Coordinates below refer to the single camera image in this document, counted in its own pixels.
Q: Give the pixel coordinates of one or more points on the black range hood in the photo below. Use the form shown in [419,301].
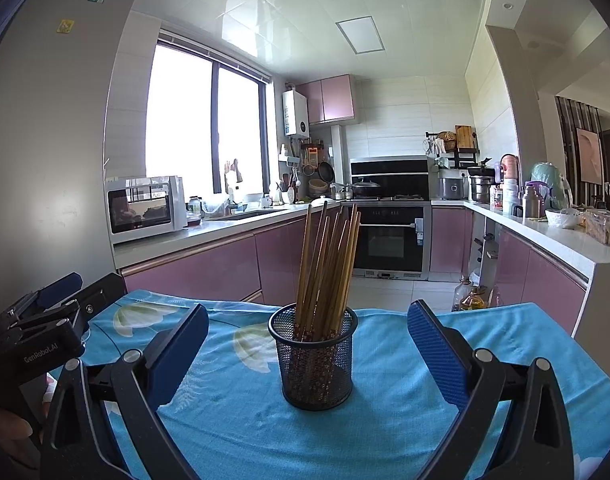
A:
[390,167]

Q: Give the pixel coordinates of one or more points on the black kitchen rack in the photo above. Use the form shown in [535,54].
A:
[457,159]

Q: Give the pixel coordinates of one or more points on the black wok with lid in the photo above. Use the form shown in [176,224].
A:
[366,187]

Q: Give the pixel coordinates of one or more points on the steel bottle with purple lid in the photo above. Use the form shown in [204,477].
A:
[532,202]

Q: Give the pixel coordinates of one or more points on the framed wall picture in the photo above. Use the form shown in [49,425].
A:
[589,156]

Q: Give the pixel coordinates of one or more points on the black mesh utensil holder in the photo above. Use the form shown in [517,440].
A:
[315,375]

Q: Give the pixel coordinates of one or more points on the kitchen window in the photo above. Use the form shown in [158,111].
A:
[185,110]

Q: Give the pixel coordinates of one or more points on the black built-in oven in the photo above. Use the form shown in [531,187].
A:
[390,240]

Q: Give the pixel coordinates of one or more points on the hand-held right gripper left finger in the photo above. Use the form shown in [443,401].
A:
[180,355]

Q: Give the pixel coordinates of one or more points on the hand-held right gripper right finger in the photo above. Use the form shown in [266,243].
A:
[435,355]

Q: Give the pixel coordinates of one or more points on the black hanging frying pan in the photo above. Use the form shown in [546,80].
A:
[326,171]

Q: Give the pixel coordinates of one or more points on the wooden cutting board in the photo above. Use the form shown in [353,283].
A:
[464,136]

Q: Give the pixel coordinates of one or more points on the pink thermos flask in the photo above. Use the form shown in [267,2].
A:
[509,167]

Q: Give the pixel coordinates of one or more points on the stainless steel pot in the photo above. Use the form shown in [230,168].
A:
[481,187]

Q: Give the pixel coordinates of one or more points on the clear plastic bottle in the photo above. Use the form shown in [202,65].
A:
[460,295]

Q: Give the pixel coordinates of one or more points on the grey refrigerator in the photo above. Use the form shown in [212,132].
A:
[50,150]

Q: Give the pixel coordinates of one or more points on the white kitchen countertop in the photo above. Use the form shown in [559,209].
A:
[530,227]

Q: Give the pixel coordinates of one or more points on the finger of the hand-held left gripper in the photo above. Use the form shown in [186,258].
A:
[105,292]
[60,287]

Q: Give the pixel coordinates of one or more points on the square ceiling light panel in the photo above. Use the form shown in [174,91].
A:
[360,35]

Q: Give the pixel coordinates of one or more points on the silver rice cooker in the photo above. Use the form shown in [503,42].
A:
[452,189]

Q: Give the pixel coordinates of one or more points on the person's left hand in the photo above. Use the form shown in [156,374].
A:
[7,430]

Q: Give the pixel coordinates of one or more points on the white countertop oven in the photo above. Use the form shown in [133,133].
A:
[145,210]

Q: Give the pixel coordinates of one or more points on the pink base cabinet run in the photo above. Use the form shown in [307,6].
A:
[210,265]
[535,280]

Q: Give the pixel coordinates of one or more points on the blue floral tablecloth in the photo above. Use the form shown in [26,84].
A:
[385,410]

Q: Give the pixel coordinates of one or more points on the white wall water heater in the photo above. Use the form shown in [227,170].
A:
[296,112]

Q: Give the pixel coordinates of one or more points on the pink wall cabinet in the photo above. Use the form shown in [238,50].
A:
[335,100]

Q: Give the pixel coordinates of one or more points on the group of wooden chopsticks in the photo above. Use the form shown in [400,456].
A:
[325,270]

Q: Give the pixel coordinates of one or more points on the clear plastic food container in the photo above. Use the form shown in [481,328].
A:
[605,228]

